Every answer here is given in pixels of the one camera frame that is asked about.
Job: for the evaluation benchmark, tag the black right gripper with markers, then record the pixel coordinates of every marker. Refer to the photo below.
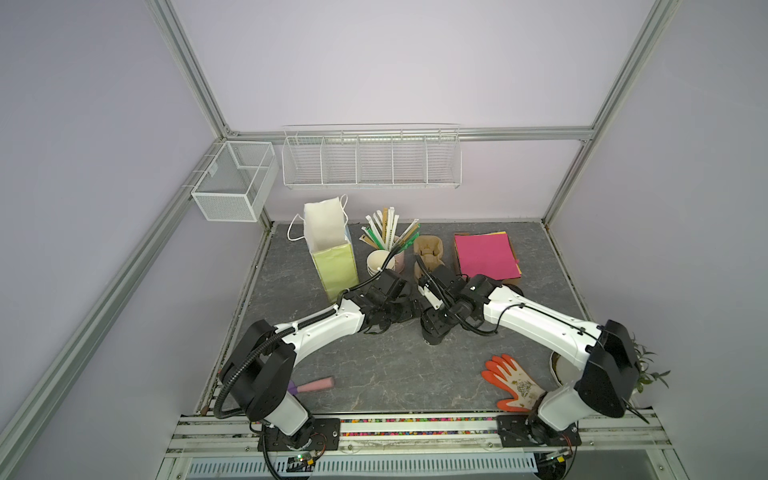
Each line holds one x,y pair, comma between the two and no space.
431,323

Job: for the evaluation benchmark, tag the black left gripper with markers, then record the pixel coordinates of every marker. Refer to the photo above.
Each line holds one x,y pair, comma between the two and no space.
407,309

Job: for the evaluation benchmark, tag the paper cups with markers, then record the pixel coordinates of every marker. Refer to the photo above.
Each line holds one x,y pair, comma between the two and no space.
375,261

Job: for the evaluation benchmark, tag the green white paper bag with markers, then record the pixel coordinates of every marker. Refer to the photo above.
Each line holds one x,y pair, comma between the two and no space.
324,226

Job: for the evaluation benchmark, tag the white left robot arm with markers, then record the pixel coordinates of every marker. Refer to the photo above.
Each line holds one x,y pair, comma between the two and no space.
254,380

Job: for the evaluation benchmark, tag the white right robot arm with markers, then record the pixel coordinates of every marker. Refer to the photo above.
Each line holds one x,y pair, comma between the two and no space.
604,355

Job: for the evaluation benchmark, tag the pink straw holder cup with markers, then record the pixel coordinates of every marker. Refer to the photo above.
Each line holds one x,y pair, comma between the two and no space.
401,261

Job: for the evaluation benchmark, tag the brown pulp cup carrier stack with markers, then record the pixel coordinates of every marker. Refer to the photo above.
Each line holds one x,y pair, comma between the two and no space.
429,251

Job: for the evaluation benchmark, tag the bundle of wrapped straws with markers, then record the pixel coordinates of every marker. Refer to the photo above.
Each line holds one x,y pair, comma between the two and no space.
384,230

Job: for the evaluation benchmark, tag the orange white work glove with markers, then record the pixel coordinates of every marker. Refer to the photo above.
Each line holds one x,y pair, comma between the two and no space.
505,373

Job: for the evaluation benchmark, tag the potted green plant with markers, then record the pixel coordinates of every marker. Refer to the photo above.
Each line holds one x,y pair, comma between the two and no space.
564,372

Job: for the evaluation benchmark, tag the long white wire shelf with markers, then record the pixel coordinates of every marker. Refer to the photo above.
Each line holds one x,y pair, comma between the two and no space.
385,158

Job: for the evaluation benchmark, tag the small white wire basket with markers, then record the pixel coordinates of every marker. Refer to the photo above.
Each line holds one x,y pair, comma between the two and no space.
235,185

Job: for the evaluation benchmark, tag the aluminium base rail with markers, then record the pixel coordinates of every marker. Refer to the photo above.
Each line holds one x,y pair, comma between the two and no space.
456,445

